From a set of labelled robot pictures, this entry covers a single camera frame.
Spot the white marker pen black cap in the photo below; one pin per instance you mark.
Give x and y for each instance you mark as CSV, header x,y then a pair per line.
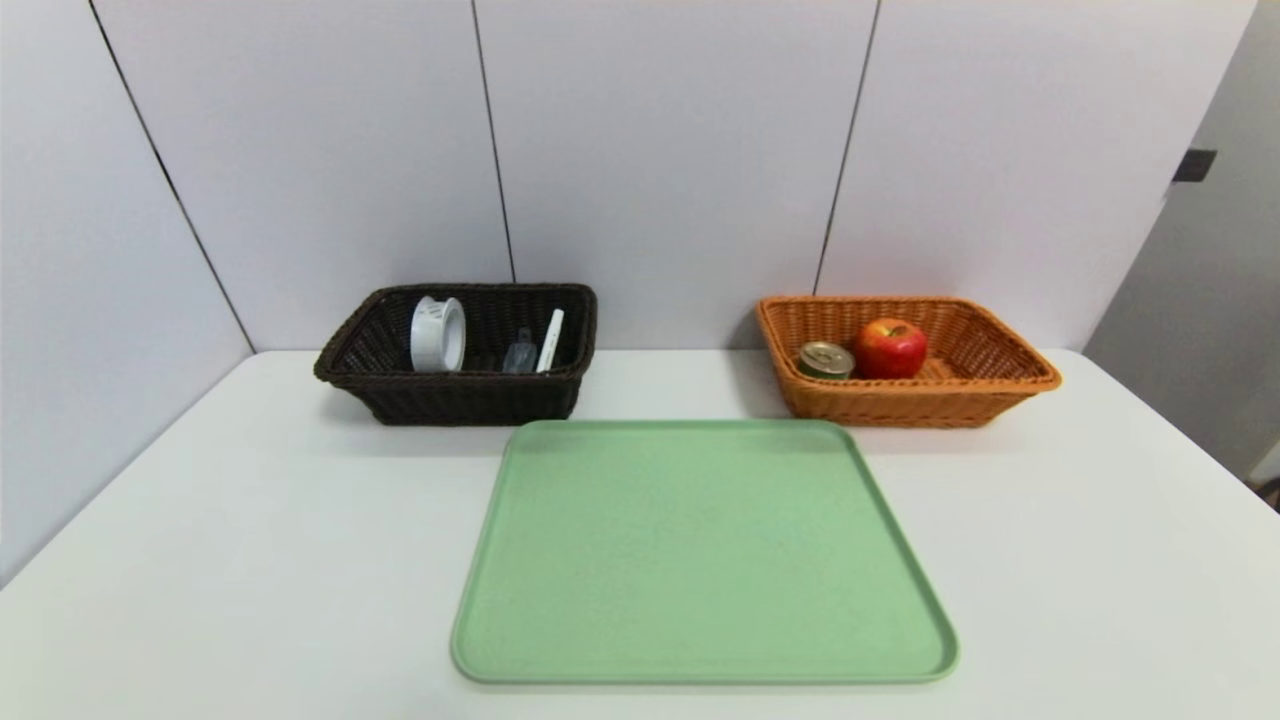
x,y
550,340

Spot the clear grey pencil lead case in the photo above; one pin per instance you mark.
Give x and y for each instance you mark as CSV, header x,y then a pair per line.
x,y
520,355

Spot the tin can gold lid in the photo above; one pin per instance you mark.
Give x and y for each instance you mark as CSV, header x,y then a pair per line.
x,y
826,361

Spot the clear tape roll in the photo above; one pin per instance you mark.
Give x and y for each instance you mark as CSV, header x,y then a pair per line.
x,y
436,335

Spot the red yellow apple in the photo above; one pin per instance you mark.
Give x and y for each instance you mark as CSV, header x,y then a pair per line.
x,y
890,350

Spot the dark brown wicker basket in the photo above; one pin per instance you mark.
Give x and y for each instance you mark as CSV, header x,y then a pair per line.
x,y
460,400

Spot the orange wicker basket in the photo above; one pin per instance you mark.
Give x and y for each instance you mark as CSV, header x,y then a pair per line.
x,y
950,402

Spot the light green plastic tray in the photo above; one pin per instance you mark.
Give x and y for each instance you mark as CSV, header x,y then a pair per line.
x,y
700,560

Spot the dark wall plate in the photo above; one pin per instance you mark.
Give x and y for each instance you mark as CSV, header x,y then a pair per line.
x,y
1195,165

